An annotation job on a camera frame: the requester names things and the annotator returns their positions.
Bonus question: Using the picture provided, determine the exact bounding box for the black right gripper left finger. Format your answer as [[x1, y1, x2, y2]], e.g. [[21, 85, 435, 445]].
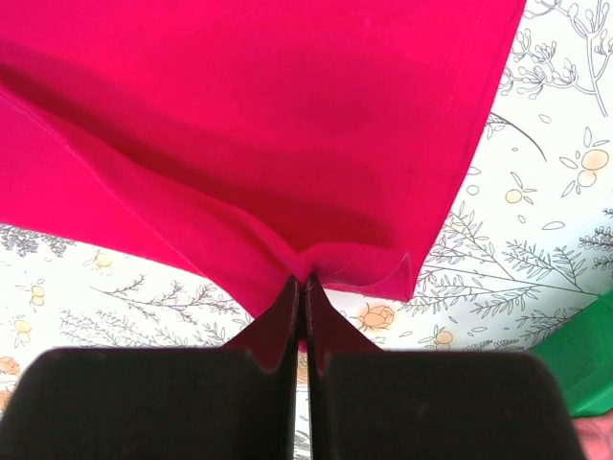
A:
[[1, 278, 300, 459]]

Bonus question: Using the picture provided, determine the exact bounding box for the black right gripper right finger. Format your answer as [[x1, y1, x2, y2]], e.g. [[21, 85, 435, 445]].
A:
[[304, 278, 583, 459]]

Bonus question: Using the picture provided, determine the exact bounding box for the green plastic bin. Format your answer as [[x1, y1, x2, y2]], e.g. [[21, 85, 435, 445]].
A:
[[532, 292, 612, 418]]

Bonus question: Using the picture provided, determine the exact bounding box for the floral patterned tablecloth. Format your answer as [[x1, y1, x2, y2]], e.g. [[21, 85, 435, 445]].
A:
[[1, 1, 612, 459]]

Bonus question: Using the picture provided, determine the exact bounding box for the magenta t-shirt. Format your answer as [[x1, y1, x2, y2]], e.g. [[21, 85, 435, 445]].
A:
[[1, 1, 524, 315]]

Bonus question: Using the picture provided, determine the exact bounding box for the dusty pink crumpled t-shirt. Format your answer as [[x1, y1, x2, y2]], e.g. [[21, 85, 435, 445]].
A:
[[573, 411, 613, 460]]

